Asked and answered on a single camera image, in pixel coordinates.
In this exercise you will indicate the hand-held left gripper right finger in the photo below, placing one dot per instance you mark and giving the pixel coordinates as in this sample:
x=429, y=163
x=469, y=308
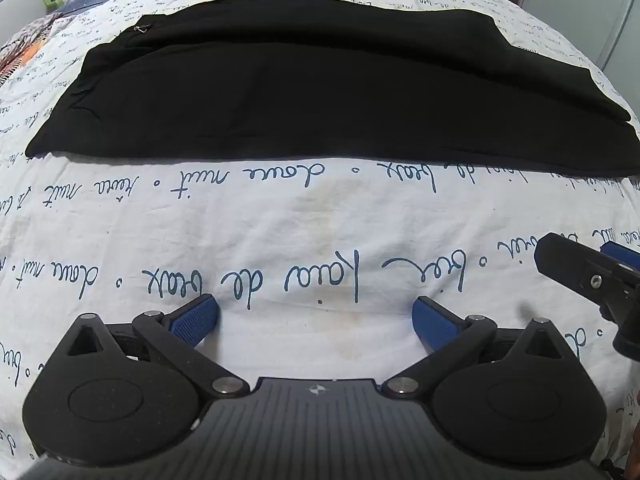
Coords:
x=434, y=325

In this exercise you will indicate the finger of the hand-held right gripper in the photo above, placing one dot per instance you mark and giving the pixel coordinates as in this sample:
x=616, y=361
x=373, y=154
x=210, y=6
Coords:
x=620, y=252
x=562, y=257

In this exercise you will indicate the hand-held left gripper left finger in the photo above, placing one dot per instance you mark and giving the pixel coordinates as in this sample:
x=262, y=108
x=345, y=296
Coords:
x=196, y=321

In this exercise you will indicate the black pants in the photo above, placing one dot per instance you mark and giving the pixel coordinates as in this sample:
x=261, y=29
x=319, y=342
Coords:
x=310, y=90

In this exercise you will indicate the white script-printed bedsheet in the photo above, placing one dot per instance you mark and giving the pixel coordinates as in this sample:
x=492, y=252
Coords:
x=300, y=240

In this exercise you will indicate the white wardrobe door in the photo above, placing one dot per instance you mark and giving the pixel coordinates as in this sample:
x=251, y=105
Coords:
x=600, y=15

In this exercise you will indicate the colourful patterned cloth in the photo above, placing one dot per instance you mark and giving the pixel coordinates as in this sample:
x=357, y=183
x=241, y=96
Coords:
x=25, y=45

